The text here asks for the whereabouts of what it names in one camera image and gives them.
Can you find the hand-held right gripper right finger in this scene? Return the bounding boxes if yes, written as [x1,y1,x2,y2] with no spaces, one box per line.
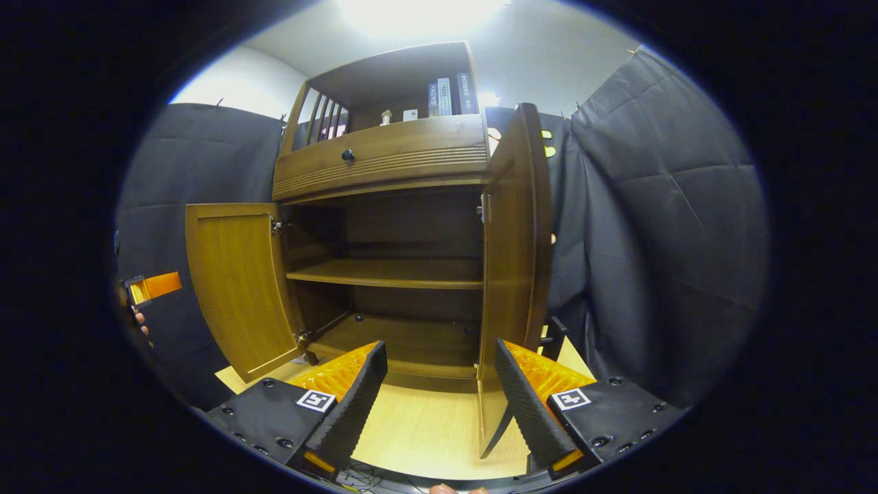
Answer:
[494,338,687,481]

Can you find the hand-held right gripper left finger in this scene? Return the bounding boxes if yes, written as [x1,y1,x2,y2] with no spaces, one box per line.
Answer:
[206,341,389,481]

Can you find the black door handle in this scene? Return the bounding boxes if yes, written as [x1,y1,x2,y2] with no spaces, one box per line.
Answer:
[538,316,569,362]

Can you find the wooden cabinet door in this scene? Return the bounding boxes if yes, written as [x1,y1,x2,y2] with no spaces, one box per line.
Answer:
[477,103,555,459]
[184,202,309,384]

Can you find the wooden double-door shoe cabinet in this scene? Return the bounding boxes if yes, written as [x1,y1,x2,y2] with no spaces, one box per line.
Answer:
[184,41,555,459]

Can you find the wooden inner shelf board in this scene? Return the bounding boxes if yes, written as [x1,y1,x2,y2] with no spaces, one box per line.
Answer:
[286,258,484,290]

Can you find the large ceiling light panel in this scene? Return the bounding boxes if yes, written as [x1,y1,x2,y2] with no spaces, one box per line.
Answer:
[340,0,508,38]

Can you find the tangled thin cables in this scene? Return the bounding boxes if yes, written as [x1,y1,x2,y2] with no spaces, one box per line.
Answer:
[335,461,395,493]

